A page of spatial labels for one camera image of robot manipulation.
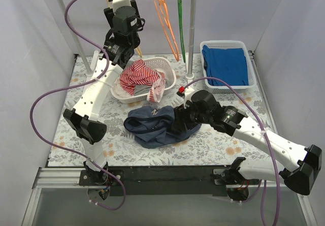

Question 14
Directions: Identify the yellow clothes hanger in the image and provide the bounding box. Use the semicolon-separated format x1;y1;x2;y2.
106;0;143;57

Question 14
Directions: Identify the navy blue tank top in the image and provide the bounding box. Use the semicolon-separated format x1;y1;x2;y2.
123;106;201;149

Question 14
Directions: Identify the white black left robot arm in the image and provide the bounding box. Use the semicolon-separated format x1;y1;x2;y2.
63;0;145;185

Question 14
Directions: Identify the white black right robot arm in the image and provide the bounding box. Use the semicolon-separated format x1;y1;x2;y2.
173;87;322;196

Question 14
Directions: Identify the orange clothes hanger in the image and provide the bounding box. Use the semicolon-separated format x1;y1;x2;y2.
153;0;180;61

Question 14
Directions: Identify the green clothes hanger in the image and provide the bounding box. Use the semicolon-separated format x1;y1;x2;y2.
177;0;186;63

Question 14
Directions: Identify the red white striped garment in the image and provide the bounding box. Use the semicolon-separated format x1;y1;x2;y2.
119;59;166;103

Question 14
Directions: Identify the blue folded cloth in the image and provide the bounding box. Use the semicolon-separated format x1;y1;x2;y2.
202;45;249;86

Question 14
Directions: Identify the white rectangular basket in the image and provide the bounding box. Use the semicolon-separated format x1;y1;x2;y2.
200;40;257;92

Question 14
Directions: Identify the grey garment in basket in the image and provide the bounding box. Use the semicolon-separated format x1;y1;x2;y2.
134;85;151;96

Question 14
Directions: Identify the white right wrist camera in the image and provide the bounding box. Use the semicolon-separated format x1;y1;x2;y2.
177;86;196;103

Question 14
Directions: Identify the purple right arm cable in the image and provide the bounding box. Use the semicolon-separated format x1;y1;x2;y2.
183;76;281;226

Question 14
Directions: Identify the aluminium frame rail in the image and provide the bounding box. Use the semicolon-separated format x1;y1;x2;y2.
21;167;84;226

